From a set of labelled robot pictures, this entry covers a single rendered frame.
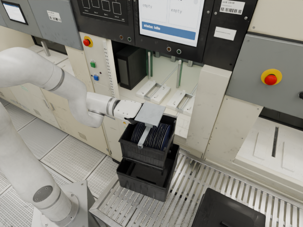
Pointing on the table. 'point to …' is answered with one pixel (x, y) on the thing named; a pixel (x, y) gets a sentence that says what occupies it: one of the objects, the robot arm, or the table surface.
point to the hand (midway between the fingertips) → (149, 115)
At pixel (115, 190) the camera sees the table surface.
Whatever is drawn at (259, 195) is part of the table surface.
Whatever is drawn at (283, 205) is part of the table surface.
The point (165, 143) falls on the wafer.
